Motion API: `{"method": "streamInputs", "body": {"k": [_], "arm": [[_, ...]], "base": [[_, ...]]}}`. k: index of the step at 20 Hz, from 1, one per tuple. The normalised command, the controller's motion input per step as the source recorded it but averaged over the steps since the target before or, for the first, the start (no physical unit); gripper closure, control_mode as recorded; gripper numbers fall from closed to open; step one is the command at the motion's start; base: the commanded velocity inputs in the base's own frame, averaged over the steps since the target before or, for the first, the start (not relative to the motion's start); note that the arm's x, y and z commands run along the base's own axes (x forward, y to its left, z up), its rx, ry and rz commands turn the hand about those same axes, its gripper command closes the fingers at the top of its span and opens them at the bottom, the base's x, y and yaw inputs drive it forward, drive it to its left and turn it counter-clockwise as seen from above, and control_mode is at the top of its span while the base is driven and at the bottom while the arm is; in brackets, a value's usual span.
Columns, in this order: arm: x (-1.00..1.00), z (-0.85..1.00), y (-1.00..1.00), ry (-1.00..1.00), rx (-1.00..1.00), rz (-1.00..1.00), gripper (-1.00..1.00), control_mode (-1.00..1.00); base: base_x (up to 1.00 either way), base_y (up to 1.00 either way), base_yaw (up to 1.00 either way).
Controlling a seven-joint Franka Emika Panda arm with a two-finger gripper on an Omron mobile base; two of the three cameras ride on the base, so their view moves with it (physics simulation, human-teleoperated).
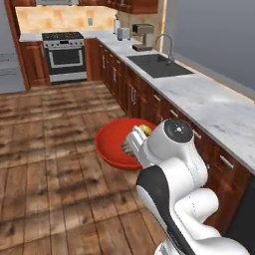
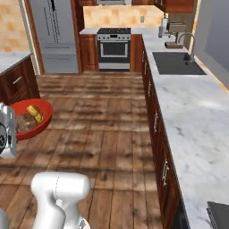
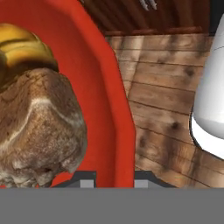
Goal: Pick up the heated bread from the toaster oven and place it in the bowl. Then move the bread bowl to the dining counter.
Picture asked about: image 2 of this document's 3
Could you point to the steel extractor hood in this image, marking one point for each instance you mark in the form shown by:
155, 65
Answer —
114, 1

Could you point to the grey coffee machine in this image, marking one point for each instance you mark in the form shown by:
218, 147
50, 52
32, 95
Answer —
171, 27

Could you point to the yellow bread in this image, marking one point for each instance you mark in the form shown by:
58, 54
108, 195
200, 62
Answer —
35, 113

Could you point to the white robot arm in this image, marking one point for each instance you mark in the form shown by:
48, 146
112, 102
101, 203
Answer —
59, 193

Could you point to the brown bread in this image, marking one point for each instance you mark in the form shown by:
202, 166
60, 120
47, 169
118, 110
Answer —
25, 122

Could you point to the silver tap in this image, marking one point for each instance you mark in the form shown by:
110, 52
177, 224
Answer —
190, 53

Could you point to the dark sink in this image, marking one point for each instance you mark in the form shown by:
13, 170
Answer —
177, 63

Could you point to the brown wall cupboard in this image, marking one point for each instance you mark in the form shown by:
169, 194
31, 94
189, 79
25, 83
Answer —
177, 5

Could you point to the red bowl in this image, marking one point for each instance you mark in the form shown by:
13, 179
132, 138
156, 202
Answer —
44, 114

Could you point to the steel oven with hob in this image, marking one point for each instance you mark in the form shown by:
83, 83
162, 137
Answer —
114, 49

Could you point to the grey fridge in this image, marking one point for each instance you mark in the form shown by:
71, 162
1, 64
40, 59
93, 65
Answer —
56, 35

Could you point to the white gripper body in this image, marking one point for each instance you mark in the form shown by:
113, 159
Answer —
10, 131

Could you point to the brown flat block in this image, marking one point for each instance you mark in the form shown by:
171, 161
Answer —
173, 45

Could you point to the white wall socket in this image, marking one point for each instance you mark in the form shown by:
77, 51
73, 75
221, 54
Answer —
142, 19

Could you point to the black dishwasher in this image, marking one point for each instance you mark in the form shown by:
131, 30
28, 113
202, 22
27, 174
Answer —
180, 219

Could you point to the long brown cupboard run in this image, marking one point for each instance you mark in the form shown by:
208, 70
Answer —
161, 143

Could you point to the brown cupboards beside oven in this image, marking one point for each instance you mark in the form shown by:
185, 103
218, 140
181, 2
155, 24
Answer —
89, 52

